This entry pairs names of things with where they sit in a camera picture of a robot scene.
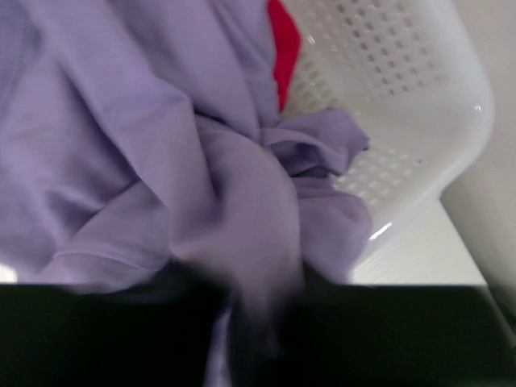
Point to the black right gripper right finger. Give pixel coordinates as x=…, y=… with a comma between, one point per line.
x=380, y=335

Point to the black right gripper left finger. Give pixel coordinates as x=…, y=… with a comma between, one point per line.
x=166, y=332

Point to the lilac t shirt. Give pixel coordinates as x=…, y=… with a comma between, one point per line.
x=142, y=142

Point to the white plastic basket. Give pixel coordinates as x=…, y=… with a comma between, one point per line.
x=410, y=76

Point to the magenta t shirt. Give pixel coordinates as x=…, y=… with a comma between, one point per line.
x=288, y=43

